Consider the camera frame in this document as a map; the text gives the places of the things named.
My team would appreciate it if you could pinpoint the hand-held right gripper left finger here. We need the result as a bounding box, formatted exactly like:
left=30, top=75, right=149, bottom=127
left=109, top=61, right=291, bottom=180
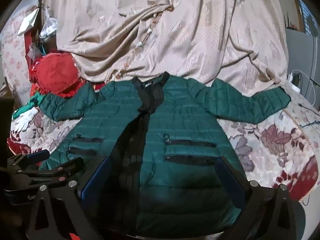
left=25, top=156, right=113, bottom=240

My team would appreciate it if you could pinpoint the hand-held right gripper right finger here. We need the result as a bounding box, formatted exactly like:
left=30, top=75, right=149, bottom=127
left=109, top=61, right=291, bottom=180
left=216, top=156, right=300, bottom=240

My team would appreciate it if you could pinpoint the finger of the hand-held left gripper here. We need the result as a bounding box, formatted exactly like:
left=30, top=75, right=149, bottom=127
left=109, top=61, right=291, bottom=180
left=7, top=149, right=50, bottom=172
left=17, top=157, right=85, bottom=183

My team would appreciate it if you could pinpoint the green puffer jacket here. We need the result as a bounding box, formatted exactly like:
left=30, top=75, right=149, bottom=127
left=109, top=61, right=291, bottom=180
left=39, top=72, right=292, bottom=235

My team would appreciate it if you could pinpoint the white glove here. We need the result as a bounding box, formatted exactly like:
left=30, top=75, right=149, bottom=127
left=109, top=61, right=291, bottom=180
left=14, top=108, right=38, bottom=132

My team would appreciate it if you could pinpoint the green cloth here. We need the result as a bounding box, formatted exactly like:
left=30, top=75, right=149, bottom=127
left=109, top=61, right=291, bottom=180
left=12, top=92, right=49, bottom=118

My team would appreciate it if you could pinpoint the floral plush blanket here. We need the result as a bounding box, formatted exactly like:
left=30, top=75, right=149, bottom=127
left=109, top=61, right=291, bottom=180
left=6, top=81, right=320, bottom=203

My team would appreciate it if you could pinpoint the red ruffled cushion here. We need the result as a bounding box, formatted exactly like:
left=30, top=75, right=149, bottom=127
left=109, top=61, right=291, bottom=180
left=29, top=51, right=87, bottom=98

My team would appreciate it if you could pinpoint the pink floral fabric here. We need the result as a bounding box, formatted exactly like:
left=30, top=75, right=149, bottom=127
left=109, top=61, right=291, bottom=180
left=0, top=12, right=34, bottom=100

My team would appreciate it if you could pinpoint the white power strip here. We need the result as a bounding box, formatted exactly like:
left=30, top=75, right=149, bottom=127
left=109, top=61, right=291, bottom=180
left=287, top=72, right=304, bottom=91

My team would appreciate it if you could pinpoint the silver plastic bag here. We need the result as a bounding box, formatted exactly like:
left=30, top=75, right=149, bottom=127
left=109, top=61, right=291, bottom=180
left=39, top=17, right=60, bottom=43

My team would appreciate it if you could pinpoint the white paper sheet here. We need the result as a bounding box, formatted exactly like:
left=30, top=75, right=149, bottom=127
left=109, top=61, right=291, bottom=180
left=17, top=7, right=40, bottom=37

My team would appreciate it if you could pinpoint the grey cabinet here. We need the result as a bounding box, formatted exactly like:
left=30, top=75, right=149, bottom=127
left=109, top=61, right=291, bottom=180
left=285, top=27, right=320, bottom=82

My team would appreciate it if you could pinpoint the cream bed sheet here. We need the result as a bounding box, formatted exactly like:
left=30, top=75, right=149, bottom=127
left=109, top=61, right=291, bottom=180
left=42, top=0, right=290, bottom=86

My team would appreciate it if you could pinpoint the window with grille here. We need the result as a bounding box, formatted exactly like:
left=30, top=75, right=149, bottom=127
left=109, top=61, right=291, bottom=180
left=298, top=0, right=320, bottom=38

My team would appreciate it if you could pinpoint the black cable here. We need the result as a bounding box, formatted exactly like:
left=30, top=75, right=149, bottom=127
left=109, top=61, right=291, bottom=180
left=297, top=103, right=320, bottom=128

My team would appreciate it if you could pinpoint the white cable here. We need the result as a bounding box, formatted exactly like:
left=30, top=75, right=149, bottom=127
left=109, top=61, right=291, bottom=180
left=291, top=69, right=320, bottom=105

